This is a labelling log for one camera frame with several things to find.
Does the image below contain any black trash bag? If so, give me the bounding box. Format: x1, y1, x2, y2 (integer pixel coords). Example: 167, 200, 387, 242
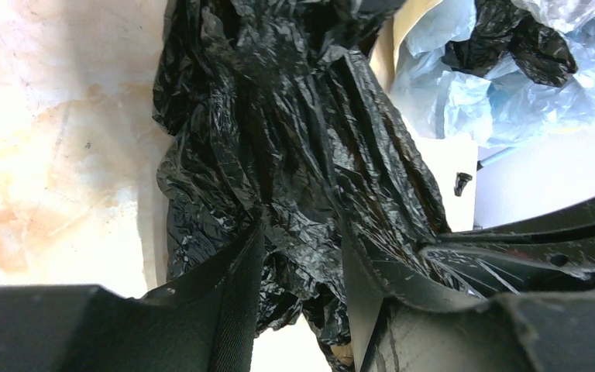
153, 1, 449, 371
442, 0, 578, 87

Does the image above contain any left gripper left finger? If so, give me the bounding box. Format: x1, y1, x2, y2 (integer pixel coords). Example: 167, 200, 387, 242
0, 226, 265, 371

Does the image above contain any large translucent plastic bag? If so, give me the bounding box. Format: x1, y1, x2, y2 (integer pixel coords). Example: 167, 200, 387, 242
369, 0, 595, 150

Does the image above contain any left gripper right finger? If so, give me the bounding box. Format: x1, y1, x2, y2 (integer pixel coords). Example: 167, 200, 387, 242
343, 237, 595, 371

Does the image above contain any blue plastic bag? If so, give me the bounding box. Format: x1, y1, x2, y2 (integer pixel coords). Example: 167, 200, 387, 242
390, 0, 595, 150

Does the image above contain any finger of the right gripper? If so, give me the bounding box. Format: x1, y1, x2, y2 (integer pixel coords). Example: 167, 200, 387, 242
420, 241, 595, 298
439, 197, 595, 244

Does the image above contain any small black plastic clip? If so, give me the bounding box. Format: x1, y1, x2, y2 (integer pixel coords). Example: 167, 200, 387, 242
453, 172, 473, 197

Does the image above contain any white clear plastic bag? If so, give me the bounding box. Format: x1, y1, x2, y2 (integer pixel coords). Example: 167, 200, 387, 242
511, 0, 595, 33

